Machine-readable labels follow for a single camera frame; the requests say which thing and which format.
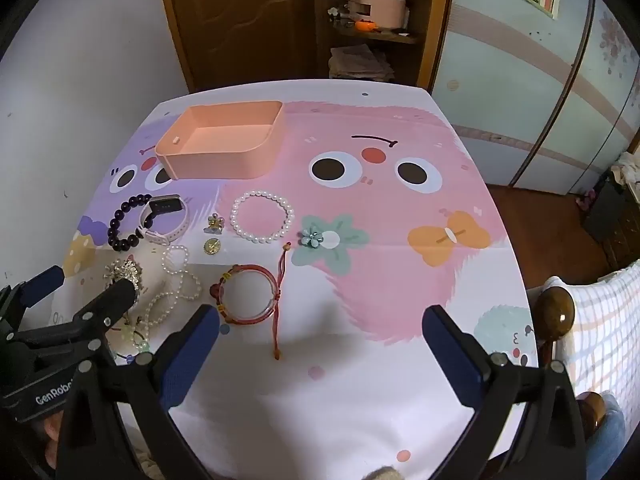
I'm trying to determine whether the stack of papers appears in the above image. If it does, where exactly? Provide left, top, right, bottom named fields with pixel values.
left=328, top=44, right=396, bottom=83

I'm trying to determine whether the brown wooden door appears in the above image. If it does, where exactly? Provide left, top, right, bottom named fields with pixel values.
left=156, top=0, right=321, bottom=93

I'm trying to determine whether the person's jeans leg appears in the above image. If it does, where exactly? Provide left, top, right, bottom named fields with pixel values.
left=585, top=392, right=626, bottom=480

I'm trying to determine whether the cartoon printed tablecloth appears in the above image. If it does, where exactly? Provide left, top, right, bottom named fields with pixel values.
left=47, top=79, right=541, bottom=480

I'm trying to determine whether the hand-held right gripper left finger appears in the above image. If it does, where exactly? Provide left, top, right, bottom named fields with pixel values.
left=55, top=304, right=221, bottom=480

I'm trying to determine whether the long pearl necklace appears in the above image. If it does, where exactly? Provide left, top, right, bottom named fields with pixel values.
left=142, top=244, right=202, bottom=346

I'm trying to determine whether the wooden shelf cabinet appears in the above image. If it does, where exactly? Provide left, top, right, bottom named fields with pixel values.
left=317, top=0, right=456, bottom=92

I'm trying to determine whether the dark storage box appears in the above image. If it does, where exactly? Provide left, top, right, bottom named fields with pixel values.
left=582, top=170, right=631, bottom=236

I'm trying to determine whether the plaid cloth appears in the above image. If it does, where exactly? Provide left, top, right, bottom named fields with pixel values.
left=542, top=260, right=640, bottom=396

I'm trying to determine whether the red string bracelet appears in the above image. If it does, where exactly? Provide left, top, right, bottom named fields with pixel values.
left=210, top=242, right=293, bottom=362

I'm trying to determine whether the white pearl bracelet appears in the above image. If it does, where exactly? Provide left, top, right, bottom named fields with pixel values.
left=229, top=190, right=296, bottom=244

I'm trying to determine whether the pale blue wardrobe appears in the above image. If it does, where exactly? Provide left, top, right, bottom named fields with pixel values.
left=430, top=0, right=640, bottom=196

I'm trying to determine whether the smart watch with pale band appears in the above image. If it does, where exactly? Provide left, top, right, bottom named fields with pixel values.
left=138, top=193, right=190, bottom=247

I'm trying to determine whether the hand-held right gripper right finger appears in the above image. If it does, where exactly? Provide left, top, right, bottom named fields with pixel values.
left=422, top=305, right=588, bottom=480

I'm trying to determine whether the dark bead bracelet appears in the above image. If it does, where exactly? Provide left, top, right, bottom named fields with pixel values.
left=107, top=193, right=153, bottom=253

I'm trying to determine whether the rhinestone hair clip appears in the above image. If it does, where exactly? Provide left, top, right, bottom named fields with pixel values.
left=102, top=255, right=146, bottom=293

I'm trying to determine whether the wooden chair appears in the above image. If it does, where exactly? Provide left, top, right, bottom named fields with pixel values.
left=527, top=285, right=608, bottom=433

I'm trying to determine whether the green bead bracelet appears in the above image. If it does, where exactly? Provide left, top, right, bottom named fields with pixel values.
left=117, top=322, right=151, bottom=361

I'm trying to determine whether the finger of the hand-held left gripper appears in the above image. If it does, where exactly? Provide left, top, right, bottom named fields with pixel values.
left=14, top=265, right=67, bottom=307
left=20, top=277, right=139, bottom=350

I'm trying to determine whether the pink plastic box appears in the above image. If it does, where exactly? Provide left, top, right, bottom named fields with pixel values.
left=155, top=101, right=286, bottom=181

